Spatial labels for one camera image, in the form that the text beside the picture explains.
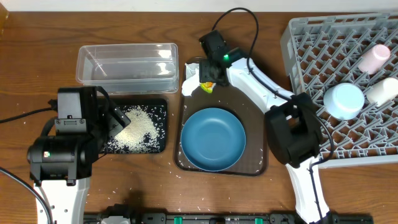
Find large dark blue bowl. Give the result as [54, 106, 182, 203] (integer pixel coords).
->
[180, 108, 246, 172]

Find white tissue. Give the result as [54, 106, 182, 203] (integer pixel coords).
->
[182, 63, 200, 96]

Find light blue small bowl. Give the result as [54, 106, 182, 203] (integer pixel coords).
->
[323, 83, 365, 120]

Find pink small cup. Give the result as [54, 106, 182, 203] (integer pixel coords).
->
[358, 44, 391, 75]

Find clear plastic bin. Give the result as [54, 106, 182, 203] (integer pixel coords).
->
[76, 43, 179, 95]

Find green yellow snack wrapper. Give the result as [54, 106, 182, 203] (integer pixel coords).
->
[200, 82, 216, 93]

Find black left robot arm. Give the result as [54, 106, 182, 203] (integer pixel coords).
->
[27, 86, 131, 223]

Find grey dishwasher rack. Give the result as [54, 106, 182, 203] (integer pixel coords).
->
[280, 12, 397, 168]

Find pile of white rice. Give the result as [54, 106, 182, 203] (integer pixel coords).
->
[108, 105, 165, 153]

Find dark brown serving tray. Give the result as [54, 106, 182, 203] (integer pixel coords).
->
[174, 85, 268, 177]

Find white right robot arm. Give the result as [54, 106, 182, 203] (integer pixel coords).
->
[199, 30, 333, 223]

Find black plastic bin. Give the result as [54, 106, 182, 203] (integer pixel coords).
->
[93, 97, 169, 155]

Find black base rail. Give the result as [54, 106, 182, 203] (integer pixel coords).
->
[83, 203, 374, 224]

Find white paper cup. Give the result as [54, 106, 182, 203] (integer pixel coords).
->
[366, 77, 398, 106]

